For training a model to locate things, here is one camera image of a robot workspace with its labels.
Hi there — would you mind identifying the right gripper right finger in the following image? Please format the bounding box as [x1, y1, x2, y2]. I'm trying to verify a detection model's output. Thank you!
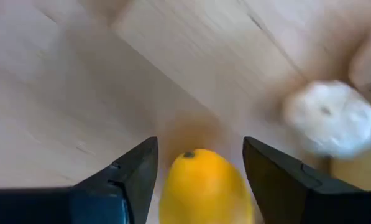
[242, 136, 371, 224]

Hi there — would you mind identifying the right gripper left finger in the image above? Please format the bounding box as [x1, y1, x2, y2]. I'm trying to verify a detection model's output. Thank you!
[0, 136, 160, 224]

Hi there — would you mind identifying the white garlic bulb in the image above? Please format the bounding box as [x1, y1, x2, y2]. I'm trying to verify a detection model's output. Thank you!
[283, 80, 371, 160]

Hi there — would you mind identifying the yellow lemon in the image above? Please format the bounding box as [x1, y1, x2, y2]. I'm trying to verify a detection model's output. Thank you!
[158, 148, 255, 224]

